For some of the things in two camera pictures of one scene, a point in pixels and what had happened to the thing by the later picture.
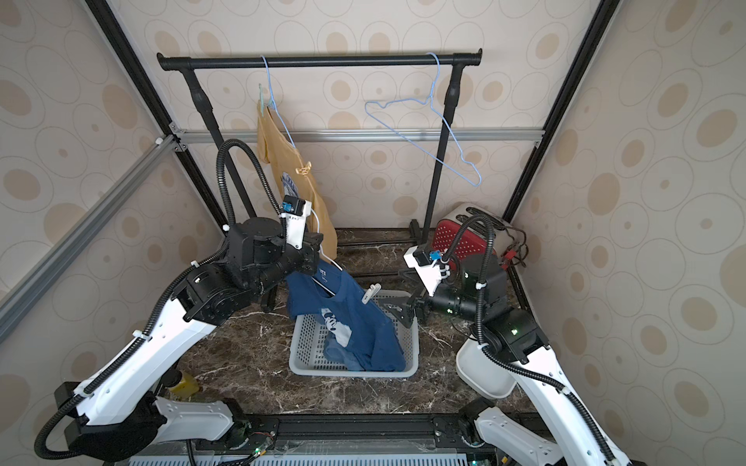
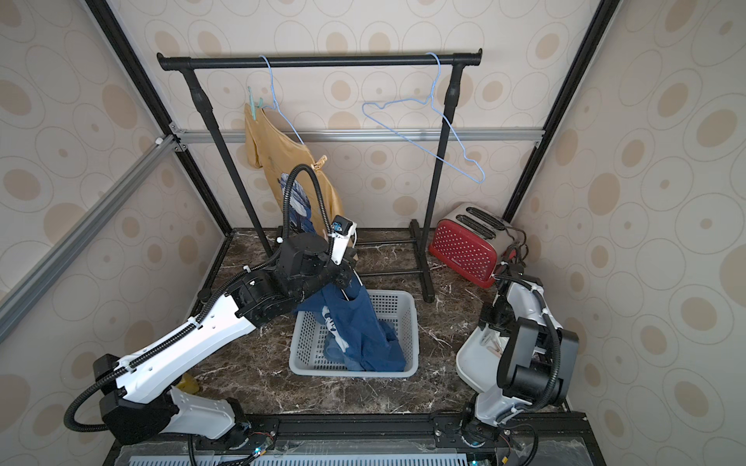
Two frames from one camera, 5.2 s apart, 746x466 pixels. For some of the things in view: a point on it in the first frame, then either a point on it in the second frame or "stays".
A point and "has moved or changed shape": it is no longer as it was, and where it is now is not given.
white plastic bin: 483,373 stays
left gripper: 311,242 → 347,272
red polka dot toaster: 473,241 stays
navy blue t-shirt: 359,334 has moved or changed shape
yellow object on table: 187,387 stays
